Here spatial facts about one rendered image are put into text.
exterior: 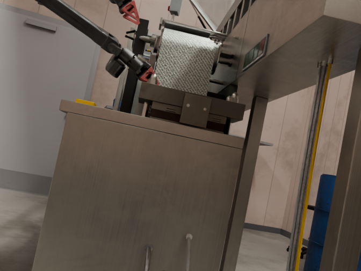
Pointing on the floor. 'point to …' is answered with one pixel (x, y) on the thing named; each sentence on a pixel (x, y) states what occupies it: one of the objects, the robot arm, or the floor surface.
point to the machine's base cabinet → (135, 199)
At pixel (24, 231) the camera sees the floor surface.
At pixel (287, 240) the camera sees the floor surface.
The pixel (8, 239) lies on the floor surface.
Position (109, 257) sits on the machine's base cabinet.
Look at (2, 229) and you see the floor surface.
